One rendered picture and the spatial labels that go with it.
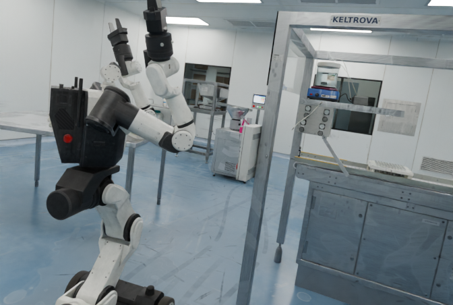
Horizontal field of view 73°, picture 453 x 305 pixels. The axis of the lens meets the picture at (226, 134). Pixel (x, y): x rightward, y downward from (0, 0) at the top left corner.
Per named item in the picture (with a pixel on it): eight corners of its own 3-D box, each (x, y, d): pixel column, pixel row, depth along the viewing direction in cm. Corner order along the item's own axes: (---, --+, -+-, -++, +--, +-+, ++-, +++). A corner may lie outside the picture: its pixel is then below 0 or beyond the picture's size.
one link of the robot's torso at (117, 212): (135, 247, 159) (99, 204, 123) (106, 239, 163) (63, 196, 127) (147, 220, 168) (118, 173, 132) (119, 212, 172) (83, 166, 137)
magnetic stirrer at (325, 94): (305, 98, 206) (307, 85, 205) (309, 99, 226) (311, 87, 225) (336, 102, 199) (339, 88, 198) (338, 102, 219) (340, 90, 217)
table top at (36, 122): (-57, 121, 233) (-57, 116, 233) (38, 113, 342) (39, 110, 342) (135, 148, 227) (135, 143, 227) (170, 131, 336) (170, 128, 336)
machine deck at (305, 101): (299, 103, 205) (300, 98, 204) (307, 104, 240) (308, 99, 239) (404, 117, 182) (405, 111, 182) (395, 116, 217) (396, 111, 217)
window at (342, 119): (306, 125, 702) (315, 73, 686) (306, 125, 703) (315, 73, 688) (371, 135, 653) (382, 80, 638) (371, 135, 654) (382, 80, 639)
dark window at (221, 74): (180, 104, 820) (185, 62, 805) (180, 104, 821) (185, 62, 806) (225, 111, 773) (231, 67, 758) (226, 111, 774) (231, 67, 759)
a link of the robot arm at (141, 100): (147, 84, 161) (161, 117, 169) (136, 86, 168) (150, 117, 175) (131, 93, 154) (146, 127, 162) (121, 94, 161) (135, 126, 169)
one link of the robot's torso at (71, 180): (71, 225, 112) (74, 178, 110) (42, 216, 115) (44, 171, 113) (116, 201, 139) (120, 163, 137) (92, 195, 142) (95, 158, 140)
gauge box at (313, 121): (294, 131, 207) (300, 102, 205) (297, 130, 217) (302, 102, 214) (328, 137, 199) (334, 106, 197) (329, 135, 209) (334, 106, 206)
